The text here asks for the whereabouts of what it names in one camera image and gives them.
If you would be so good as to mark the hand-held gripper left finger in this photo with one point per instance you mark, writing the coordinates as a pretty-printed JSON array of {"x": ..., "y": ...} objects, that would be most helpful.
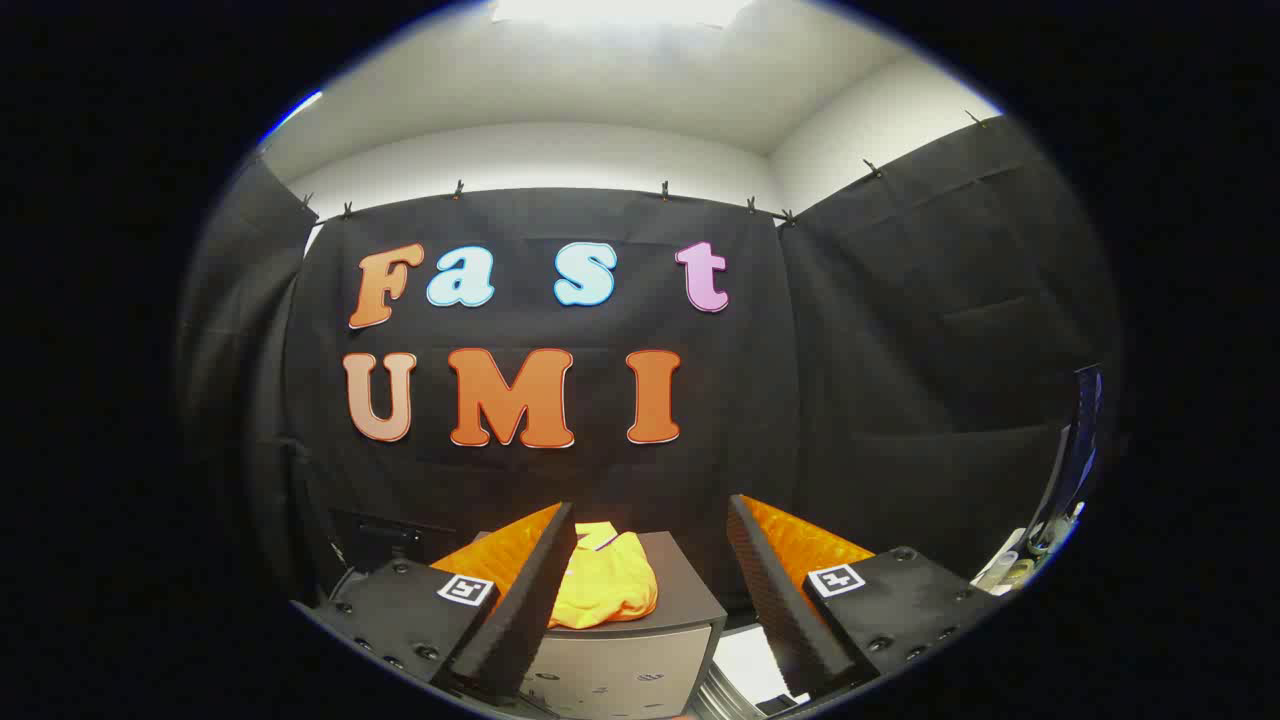
[{"x": 525, "y": 600}]

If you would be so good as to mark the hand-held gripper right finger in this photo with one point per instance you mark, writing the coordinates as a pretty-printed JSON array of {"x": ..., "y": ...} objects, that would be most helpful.
[{"x": 775, "y": 600}]

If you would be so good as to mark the yellow polo shirt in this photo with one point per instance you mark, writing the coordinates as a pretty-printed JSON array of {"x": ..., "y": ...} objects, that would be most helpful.
[{"x": 610, "y": 585}]

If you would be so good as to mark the grey cabinet with dark top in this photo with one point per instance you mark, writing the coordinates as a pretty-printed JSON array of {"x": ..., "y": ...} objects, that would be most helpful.
[{"x": 620, "y": 670}]

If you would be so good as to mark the row of black cloth clips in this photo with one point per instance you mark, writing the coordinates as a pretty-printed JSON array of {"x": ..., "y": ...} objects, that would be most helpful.
[{"x": 664, "y": 190}]

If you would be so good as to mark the dark glass washing machine lid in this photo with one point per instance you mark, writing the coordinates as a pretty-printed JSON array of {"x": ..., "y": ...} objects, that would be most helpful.
[{"x": 385, "y": 540}]

